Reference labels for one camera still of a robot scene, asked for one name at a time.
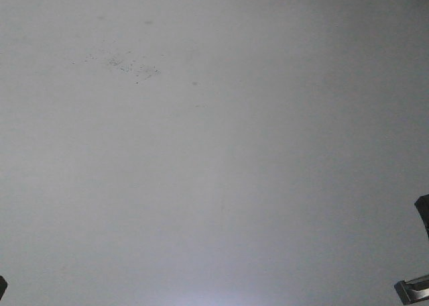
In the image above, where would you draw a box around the grey metal robot base part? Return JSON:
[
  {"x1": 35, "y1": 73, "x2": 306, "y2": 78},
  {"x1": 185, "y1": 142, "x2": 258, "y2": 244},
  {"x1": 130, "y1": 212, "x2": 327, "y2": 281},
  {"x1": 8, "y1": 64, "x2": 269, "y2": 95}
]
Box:
[{"x1": 394, "y1": 275, "x2": 428, "y2": 305}]

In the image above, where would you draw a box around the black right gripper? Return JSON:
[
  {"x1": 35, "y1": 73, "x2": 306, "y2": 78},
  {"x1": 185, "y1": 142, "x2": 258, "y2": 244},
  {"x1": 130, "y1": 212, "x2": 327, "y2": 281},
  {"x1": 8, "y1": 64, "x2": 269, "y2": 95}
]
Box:
[{"x1": 414, "y1": 194, "x2": 429, "y2": 235}]

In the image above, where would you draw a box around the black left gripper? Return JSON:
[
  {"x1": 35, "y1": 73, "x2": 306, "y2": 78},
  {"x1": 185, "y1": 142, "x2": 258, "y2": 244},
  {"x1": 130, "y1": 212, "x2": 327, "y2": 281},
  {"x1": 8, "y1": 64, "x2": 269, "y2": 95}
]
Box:
[{"x1": 0, "y1": 276, "x2": 7, "y2": 299}]

